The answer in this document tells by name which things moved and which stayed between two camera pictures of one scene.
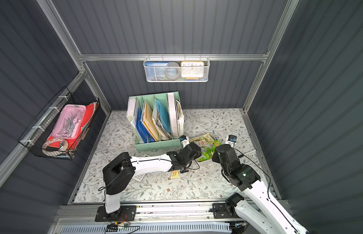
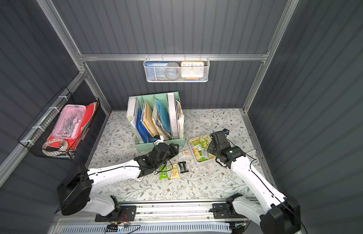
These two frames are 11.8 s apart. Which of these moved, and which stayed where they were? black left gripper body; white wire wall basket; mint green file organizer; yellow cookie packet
Moved: black left gripper body
Stayed: yellow cookie packet; white wire wall basket; mint green file organizer
